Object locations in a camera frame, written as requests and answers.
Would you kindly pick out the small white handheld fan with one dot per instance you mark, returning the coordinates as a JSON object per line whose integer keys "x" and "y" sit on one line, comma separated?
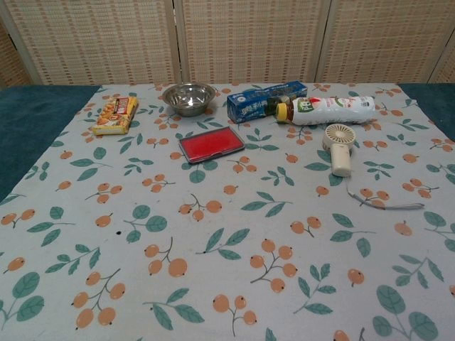
{"x": 340, "y": 160}

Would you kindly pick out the red ink pad case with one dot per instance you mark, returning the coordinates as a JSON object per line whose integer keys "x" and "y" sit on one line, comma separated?
{"x": 211, "y": 146}

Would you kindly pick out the long blue cardboard box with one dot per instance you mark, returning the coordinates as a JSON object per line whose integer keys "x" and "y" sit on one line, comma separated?
{"x": 249, "y": 104}

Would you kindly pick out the floral orange fruit tablecloth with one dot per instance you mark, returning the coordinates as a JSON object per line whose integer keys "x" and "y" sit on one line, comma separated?
{"x": 227, "y": 248}

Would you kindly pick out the stainless steel bowl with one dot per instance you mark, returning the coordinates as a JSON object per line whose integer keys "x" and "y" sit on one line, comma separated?
{"x": 189, "y": 101}

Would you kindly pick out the white drink bottle yellow cap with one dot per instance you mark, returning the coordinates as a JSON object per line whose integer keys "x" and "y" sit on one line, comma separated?
{"x": 330, "y": 110}

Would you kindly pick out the yellow snack box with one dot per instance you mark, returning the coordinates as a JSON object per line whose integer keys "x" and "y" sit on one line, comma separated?
{"x": 115, "y": 115}

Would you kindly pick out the woven bamboo folding screen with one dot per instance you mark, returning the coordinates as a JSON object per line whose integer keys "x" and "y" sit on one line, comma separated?
{"x": 249, "y": 39}

